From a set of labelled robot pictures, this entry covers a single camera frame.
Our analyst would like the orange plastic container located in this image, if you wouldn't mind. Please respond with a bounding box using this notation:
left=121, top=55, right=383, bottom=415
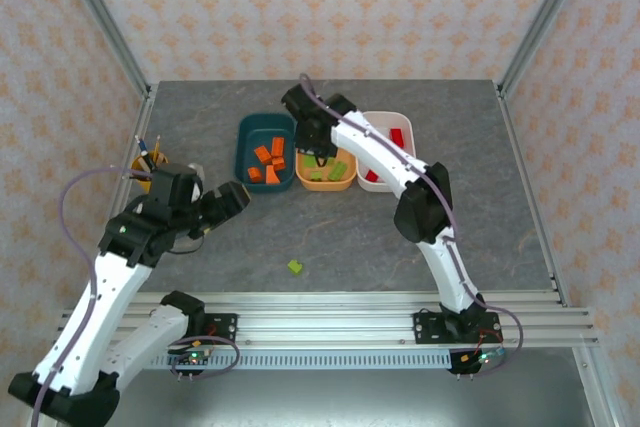
left=294, top=121, right=357, bottom=192

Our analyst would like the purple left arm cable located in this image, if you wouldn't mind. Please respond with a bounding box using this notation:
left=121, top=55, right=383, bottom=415
left=29, top=168, right=242, bottom=427

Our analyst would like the teal plastic container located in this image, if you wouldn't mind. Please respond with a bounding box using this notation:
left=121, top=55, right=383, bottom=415
left=234, top=112, right=297, bottom=194

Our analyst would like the aluminium table side rail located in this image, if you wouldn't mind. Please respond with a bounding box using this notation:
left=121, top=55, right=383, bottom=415
left=496, top=81, right=570, bottom=308
left=79, top=86, right=159, bottom=308

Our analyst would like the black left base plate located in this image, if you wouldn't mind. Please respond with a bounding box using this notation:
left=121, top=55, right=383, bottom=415
left=147, top=313, right=239, bottom=346

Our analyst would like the yellow pencil cup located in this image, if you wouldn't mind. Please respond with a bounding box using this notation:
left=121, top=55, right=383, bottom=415
left=130, top=154, right=169, bottom=193

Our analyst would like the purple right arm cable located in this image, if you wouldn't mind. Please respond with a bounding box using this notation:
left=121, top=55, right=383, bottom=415
left=298, top=72, right=524, bottom=378

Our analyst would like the green circuit board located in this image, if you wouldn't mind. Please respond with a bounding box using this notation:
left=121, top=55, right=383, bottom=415
left=174, top=351, right=211, bottom=367
left=469, top=349, right=505, bottom=368

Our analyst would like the grey slotted cable duct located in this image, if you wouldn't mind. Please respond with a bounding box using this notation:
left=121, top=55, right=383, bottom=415
left=149, top=351, right=454, bottom=371

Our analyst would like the aluminium base beam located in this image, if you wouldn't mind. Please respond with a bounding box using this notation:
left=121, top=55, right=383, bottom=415
left=54, top=291, right=600, bottom=348

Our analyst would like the white plastic container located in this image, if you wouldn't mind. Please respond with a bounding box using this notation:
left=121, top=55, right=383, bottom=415
left=355, top=110, right=417, bottom=194

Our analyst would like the aluminium frame post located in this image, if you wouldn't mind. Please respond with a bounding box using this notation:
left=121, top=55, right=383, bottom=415
left=52, top=0, right=152, bottom=98
left=498, top=0, right=597, bottom=96

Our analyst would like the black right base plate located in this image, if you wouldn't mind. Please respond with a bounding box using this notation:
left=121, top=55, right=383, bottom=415
left=413, top=311, right=501, bottom=346

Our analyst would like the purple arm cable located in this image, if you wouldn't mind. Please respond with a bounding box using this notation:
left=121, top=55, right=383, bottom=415
left=298, top=72, right=524, bottom=378
left=29, top=168, right=242, bottom=427

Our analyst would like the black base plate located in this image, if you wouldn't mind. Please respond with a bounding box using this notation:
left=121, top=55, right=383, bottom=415
left=147, top=313, right=239, bottom=346
left=413, top=311, right=501, bottom=346

